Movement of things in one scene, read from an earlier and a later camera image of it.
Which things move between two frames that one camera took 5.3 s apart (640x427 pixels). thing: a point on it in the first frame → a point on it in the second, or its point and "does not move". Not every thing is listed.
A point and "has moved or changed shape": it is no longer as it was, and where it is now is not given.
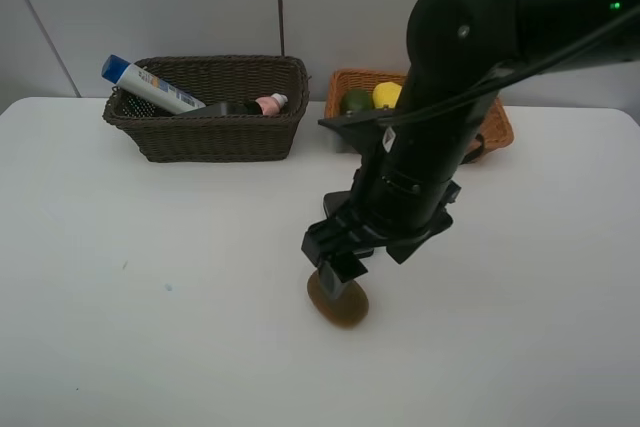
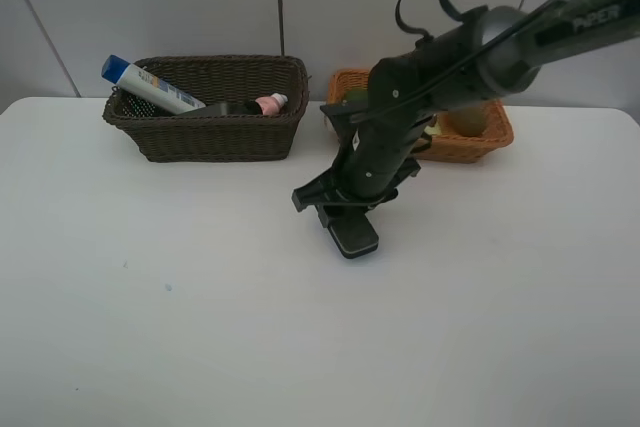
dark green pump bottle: x=240 y=108 does not move
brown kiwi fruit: x=348 y=310 has moved or changed shape
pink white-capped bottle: x=270 y=105 does not move
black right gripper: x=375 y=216 → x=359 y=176
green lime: x=355 y=100 does not move
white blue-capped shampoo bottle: x=149 y=86 does not move
